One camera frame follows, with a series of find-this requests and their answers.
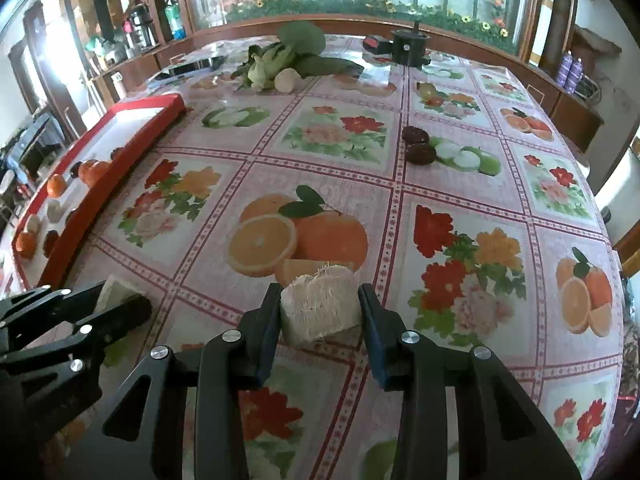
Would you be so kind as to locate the peeled sugarcane piece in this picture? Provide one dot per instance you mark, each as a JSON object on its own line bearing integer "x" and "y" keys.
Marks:
{"x": 117, "y": 287}
{"x": 320, "y": 310}
{"x": 33, "y": 223}
{"x": 55, "y": 210}
{"x": 288, "y": 81}

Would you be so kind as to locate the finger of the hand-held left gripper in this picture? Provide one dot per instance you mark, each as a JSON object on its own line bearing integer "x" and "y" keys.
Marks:
{"x": 60, "y": 305}
{"x": 125, "y": 312}

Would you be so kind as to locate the white and pink bottle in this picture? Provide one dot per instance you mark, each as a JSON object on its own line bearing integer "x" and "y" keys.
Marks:
{"x": 118, "y": 82}

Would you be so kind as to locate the floral printed tablecloth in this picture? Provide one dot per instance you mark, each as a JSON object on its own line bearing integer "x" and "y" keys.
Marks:
{"x": 450, "y": 200}

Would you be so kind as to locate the green plastic bottle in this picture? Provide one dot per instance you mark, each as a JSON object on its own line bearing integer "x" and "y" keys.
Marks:
{"x": 174, "y": 17}

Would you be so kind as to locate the large orange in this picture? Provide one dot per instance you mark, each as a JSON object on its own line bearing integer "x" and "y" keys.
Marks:
{"x": 26, "y": 246}
{"x": 95, "y": 171}

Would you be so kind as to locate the black box device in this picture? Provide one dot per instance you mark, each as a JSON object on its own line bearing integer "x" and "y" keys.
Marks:
{"x": 410, "y": 46}

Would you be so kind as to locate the red tray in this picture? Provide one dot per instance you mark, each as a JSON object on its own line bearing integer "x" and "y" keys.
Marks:
{"x": 130, "y": 122}

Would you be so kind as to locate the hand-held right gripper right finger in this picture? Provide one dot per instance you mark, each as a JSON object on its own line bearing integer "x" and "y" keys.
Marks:
{"x": 375, "y": 347}

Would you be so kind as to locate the black thermos jug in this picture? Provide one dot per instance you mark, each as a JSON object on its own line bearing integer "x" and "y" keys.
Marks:
{"x": 141, "y": 25}

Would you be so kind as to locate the red and black device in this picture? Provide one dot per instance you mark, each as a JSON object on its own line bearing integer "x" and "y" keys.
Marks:
{"x": 377, "y": 43}

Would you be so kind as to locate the small orange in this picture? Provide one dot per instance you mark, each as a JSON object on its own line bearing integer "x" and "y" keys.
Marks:
{"x": 56, "y": 185}

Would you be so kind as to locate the wooden sideboard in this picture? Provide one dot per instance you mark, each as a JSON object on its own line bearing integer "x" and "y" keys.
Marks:
{"x": 140, "y": 67}

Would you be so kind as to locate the green leafy vegetable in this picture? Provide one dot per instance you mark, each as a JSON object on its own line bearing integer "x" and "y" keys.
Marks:
{"x": 300, "y": 40}

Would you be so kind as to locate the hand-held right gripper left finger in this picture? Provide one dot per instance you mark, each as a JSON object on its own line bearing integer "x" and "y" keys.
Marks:
{"x": 265, "y": 345}

